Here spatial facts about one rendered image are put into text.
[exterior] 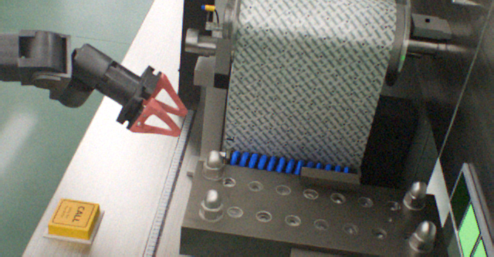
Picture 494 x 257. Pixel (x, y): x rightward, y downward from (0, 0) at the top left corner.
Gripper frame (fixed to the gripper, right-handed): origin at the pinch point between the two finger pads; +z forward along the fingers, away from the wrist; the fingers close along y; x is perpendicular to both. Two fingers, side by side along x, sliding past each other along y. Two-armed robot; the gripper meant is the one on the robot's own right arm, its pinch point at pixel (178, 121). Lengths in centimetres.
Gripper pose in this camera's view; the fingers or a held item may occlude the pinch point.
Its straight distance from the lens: 108.9
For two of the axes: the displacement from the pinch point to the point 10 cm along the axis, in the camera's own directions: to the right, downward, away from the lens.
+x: 5.8, -6.4, -5.1
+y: -1.0, 5.6, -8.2
